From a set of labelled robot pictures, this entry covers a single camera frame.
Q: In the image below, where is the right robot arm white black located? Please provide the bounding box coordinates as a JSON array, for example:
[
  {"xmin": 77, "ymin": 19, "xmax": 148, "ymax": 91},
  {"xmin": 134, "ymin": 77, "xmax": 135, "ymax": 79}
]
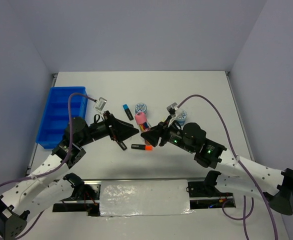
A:
[{"xmin": 141, "ymin": 122, "xmax": 293, "ymax": 216}]

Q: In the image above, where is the blue compartment bin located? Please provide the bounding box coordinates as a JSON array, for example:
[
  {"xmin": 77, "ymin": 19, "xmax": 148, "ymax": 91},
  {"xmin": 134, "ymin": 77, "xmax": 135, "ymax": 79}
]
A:
[{"xmin": 36, "ymin": 86, "xmax": 87, "ymax": 149}]

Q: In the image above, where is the silver foil plate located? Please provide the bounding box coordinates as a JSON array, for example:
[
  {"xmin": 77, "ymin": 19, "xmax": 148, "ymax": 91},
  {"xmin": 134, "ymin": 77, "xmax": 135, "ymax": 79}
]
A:
[{"xmin": 99, "ymin": 179, "xmax": 192, "ymax": 217}]

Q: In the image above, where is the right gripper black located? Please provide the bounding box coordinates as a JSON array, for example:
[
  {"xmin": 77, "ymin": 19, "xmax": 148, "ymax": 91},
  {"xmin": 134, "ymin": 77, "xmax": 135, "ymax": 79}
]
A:
[{"xmin": 140, "ymin": 114, "xmax": 195, "ymax": 154}]

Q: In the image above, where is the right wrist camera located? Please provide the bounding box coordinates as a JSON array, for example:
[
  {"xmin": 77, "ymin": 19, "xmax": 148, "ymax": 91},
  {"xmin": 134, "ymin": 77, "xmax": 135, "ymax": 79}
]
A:
[{"xmin": 166, "ymin": 102, "xmax": 178, "ymax": 116}]

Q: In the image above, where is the blue paint jar right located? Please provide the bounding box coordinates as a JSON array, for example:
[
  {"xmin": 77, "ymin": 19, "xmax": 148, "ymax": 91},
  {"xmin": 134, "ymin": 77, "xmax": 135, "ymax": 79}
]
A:
[{"xmin": 175, "ymin": 110, "xmax": 188, "ymax": 126}]

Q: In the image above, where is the blue cap black highlighter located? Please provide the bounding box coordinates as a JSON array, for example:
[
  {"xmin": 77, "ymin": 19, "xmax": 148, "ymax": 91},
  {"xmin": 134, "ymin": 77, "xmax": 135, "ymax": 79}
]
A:
[{"xmin": 122, "ymin": 104, "xmax": 134, "ymax": 121}]

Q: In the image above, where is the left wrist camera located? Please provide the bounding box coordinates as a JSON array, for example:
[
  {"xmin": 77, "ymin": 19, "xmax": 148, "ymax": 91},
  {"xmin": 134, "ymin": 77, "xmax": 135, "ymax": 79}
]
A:
[{"xmin": 94, "ymin": 97, "xmax": 107, "ymax": 112}]

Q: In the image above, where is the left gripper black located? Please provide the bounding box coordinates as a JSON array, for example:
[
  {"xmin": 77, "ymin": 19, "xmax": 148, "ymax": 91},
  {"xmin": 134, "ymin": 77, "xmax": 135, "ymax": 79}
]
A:
[{"xmin": 78, "ymin": 110, "xmax": 139, "ymax": 147}]

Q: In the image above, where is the orange cap black highlighter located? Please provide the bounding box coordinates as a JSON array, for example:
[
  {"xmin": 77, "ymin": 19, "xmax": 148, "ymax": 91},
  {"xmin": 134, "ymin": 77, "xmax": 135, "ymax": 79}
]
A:
[{"xmin": 131, "ymin": 144, "xmax": 153, "ymax": 151}]

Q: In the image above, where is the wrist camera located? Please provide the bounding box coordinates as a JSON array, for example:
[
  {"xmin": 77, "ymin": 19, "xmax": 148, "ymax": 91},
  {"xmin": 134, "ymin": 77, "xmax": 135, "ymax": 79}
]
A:
[
  {"xmin": 166, "ymin": 102, "xmax": 178, "ymax": 116},
  {"xmin": 94, "ymin": 97, "xmax": 107, "ymax": 112}
]

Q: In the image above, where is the blue paint jar left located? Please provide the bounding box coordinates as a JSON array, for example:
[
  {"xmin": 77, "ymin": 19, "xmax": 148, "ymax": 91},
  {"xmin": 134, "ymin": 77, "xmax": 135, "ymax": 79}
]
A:
[{"xmin": 134, "ymin": 102, "xmax": 148, "ymax": 116}]

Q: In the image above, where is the pink cap pencil tube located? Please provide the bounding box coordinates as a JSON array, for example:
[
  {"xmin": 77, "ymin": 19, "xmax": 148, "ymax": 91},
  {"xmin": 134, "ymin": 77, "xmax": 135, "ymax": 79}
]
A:
[{"xmin": 134, "ymin": 112, "xmax": 151, "ymax": 133}]

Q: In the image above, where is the blue paint jar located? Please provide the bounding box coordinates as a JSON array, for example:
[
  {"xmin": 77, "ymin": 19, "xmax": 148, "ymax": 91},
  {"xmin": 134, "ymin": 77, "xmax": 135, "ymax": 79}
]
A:
[
  {"xmin": 134, "ymin": 102, "xmax": 148, "ymax": 116},
  {"xmin": 175, "ymin": 110, "xmax": 188, "ymax": 126}
]

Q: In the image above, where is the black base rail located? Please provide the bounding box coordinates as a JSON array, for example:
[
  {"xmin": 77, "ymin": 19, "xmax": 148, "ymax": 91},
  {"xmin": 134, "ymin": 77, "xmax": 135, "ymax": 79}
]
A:
[{"xmin": 52, "ymin": 178, "xmax": 236, "ymax": 217}]

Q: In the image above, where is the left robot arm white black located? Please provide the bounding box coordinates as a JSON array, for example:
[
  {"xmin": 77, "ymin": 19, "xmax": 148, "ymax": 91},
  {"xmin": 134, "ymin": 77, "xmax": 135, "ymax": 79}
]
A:
[{"xmin": 0, "ymin": 111, "xmax": 139, "ymax": 240}]

